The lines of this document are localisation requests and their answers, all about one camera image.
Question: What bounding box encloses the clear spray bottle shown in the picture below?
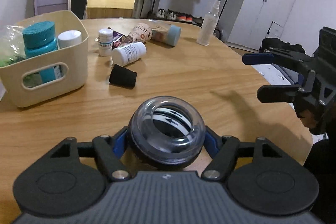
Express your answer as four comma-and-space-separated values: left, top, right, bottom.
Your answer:
197, 0, 221, 46

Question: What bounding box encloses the clear gyro wrist ball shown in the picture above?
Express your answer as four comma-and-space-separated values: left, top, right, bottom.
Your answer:
128, 96, 206, 170

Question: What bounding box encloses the white wardrobe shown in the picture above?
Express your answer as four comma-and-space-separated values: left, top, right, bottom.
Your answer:
227, 0, 295, 50

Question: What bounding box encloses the cream plastic storage basket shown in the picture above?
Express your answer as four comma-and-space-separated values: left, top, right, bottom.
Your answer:
1, 10, 88, 107

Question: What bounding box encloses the black cup lying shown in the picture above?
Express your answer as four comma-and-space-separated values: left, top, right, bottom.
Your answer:
109, 64, 137, 89

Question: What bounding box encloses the toothpick jar blue lid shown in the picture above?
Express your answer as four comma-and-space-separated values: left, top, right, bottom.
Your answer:
148, 19, 181, 47

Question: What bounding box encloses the row of shoes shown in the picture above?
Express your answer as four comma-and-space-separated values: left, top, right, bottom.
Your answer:
156, 9, 203, 26

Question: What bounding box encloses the white pill bottle lying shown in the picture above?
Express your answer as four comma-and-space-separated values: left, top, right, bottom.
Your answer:
112, 42, 147, 67

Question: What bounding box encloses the beige patterned snack packet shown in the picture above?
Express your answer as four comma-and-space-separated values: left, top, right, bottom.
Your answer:
123, 23, 152, 44

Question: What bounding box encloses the white lid jar in basket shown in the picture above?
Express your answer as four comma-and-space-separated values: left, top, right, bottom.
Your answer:
58, 30, 82, 49

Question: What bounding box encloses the clear plastic bag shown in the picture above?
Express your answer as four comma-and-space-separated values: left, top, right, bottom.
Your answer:
0, 26, 26, 67

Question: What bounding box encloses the teal capped bottle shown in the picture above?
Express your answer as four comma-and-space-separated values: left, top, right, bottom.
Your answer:
22, 21, 62, 83

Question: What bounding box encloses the small white pill bottle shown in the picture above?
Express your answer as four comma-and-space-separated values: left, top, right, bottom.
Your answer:
98, 28, 114, 56

